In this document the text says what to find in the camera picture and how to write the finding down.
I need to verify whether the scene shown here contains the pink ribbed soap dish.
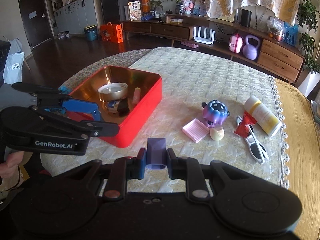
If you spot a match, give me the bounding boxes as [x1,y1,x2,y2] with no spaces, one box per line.
[182,119,210,143]

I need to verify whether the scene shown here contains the red tin box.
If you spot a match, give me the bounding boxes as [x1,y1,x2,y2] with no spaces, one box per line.
[66,65,162,148]

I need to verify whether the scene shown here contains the blue waste bin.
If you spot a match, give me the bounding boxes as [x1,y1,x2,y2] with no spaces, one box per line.
[84,25,98,42]

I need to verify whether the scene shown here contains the person's left hand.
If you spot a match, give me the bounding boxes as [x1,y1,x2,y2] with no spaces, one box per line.
[0,152,25,178]

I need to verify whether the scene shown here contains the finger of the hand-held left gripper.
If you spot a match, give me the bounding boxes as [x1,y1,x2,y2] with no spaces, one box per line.
[11,82,102,123]
[29,105,120,140]

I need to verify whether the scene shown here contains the orange gift bag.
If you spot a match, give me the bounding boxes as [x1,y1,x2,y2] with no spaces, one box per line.
[100,22,124,44]

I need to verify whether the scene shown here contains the pink toy suitcase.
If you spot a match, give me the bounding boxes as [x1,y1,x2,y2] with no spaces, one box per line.
[228,33,243,53]

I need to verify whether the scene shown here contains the blue picture frame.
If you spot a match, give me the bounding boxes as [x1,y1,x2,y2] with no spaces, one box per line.
[284,22,299,46]

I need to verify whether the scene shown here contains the pink doll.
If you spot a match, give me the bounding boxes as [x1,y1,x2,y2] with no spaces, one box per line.
[181,0,195,14]

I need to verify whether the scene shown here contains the round gold tin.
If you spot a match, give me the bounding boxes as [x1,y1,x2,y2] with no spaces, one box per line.
[98,82,129,103]

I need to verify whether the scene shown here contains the white sunglasses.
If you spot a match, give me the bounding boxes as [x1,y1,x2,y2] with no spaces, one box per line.
[236,116,270,165]

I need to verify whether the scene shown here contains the purple hexagonal box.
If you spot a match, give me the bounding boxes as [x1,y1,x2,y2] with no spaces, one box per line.
[146,138,167,170]

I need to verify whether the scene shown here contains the white wall cabinets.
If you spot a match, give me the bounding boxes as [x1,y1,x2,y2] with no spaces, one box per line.
[51,0,98,36]

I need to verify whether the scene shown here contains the white plastic bag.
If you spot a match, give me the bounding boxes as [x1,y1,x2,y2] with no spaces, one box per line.
[3,37,25,85]

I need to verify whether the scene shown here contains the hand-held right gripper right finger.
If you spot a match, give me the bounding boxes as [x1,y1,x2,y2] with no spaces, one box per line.
[166,147,253,202]

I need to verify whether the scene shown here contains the cream round ball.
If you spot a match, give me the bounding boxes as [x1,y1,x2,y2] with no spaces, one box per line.
[209,127,225,140]

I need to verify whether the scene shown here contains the white router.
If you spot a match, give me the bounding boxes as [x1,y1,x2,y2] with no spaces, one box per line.
[193,27,216,45]

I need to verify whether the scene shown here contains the black cylindrical speaker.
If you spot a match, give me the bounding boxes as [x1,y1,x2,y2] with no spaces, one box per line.
[240,9,252,27]

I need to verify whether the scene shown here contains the small potted grass plant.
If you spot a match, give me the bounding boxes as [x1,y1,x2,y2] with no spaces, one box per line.
[147,0,163,18]

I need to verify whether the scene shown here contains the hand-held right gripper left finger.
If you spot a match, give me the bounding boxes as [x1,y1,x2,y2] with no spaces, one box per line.
[57,147,147,202]

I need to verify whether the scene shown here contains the white yellow bottle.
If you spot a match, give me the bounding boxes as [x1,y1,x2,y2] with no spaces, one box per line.
[244,95,282,137]

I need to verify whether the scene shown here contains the small blue label jar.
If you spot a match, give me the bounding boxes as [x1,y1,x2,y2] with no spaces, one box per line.
[106,100,130,117]

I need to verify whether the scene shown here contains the dark wooden door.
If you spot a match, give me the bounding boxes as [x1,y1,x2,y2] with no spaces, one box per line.
[19,0,54,48]

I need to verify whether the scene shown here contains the black mini fridge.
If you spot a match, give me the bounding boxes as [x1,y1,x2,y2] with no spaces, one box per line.
[101,0,129,25]

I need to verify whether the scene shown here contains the tall potted tree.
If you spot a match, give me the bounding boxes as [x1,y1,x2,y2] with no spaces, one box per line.
[296,0,320,97]

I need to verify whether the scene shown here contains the red snack packet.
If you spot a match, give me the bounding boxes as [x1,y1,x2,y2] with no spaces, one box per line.
[234,112,257,138]

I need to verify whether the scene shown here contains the purple kettlebell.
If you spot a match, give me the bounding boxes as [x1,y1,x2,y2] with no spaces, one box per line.
[242,35,260,60]

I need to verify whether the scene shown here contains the white quilted table mat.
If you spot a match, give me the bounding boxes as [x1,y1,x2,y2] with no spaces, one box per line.
[40,47,290,189]

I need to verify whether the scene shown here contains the clear bag of snacks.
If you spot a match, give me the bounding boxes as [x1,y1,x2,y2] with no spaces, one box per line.
[267,16,285,42]

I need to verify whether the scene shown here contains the yellow woven table mat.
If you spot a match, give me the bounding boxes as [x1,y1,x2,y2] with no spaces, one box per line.
[274,77,320,233]

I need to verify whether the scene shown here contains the purple blue spotted toy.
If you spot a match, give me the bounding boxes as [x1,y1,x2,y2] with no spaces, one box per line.
[202,99,230,127]

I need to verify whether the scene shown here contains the wooden television console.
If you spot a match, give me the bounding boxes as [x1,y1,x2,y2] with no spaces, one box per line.
[121,14,306,84]

